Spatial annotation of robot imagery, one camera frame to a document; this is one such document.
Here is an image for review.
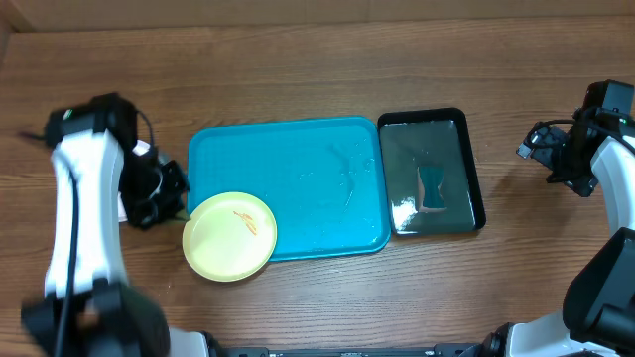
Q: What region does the white plate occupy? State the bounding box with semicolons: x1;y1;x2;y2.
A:
118;140;150;223

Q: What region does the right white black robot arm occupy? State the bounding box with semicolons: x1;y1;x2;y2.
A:
473;118;634;356

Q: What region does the black water tray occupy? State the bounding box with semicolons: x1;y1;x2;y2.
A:
377;108;486;237

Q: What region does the yellow plate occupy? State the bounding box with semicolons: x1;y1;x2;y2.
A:
182;192;278;283

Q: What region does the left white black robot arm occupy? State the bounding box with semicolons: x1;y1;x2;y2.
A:
21;93;224;356

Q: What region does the blue plastic tray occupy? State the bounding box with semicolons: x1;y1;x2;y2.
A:
188;117;391;262

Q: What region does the green dish sponge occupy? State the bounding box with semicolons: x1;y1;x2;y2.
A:
417;167;445;212

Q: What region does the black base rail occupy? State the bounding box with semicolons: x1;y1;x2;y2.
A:
132;343;572;357

